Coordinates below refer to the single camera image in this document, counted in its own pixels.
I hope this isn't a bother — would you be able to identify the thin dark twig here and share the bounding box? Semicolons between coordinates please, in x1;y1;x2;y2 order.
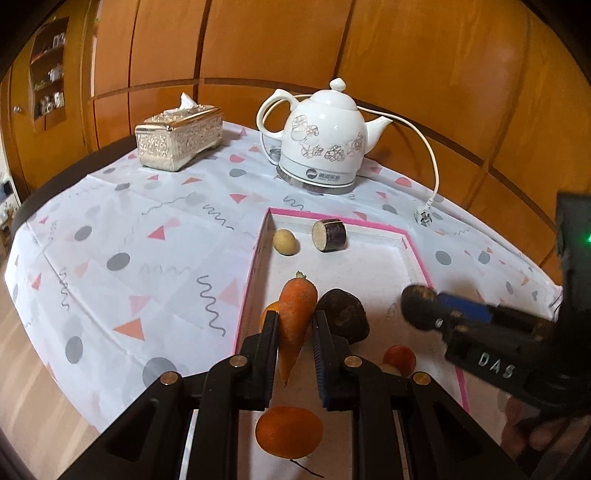
290;458;325;479

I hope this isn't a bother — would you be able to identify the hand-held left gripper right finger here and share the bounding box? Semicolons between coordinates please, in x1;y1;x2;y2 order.
311;311;527;480

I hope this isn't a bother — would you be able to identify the small beige potato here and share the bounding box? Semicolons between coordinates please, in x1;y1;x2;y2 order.
273;229;299;256

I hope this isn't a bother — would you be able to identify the dark round table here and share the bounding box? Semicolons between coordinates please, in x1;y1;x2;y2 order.
10;134;139;234

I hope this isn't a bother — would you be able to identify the wooden display shelf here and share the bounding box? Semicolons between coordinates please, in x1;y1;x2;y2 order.
28;17;71;136

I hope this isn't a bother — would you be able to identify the dark sugarcane piece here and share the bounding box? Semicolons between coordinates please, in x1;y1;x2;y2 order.
311;219;350;253

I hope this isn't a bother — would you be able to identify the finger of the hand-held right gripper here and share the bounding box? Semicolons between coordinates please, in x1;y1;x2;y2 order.
434;315;471;346
436;292;556;341

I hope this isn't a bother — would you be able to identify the white power cable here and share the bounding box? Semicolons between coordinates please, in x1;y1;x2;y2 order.
260;105;439;210

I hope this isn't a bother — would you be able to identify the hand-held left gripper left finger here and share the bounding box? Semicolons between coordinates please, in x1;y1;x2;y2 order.
60;311;280;480

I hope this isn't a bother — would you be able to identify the dark brown lumpy fruit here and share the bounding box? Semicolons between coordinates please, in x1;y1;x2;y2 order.
317;289;370;345
400;284;441;332

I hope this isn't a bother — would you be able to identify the person's right hand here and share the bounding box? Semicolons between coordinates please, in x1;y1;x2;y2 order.
501;394;583;461

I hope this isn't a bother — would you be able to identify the small orange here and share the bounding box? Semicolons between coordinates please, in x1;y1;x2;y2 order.
259;301;280;331

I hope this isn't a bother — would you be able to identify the white patterned tablecloth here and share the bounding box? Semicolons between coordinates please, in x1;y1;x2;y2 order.
4;121;565;435

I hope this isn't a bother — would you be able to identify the pale side furniture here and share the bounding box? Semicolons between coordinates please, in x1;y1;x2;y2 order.
0;173;20;259

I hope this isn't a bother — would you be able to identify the silver embossed tissue box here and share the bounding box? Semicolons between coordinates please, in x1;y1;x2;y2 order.
134;105;223;172

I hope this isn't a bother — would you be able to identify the large orange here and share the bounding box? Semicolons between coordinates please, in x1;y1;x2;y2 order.
255;406;324;459

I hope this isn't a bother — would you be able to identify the red tomato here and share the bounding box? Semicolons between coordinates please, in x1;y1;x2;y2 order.
383;345;417;375

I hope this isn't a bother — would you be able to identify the orange carrot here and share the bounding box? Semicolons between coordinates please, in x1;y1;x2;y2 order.
277;271;319;387

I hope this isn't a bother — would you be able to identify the pink-edged white tray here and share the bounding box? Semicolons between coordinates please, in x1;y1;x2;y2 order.
231;208;472;480

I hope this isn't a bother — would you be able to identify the silver kettle base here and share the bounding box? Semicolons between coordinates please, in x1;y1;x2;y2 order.
276;157;359;195

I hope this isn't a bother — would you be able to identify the white ceramic electric kettle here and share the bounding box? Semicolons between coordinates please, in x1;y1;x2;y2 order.
256;78;393;182

